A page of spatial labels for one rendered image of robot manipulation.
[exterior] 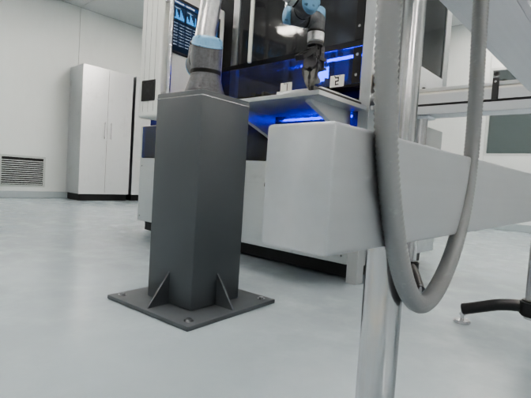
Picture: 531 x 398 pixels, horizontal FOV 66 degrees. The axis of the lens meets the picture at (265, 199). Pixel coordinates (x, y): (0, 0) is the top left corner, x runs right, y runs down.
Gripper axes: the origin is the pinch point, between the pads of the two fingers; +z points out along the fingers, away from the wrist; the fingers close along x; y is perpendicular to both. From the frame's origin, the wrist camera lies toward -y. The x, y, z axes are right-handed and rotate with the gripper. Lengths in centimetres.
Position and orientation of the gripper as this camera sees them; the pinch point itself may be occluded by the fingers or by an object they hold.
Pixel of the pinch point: (309, 87)
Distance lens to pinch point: 190.2
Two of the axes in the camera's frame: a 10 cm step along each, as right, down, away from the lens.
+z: -0.7, 10.0, 0.4
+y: 6.7, 0.1, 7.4
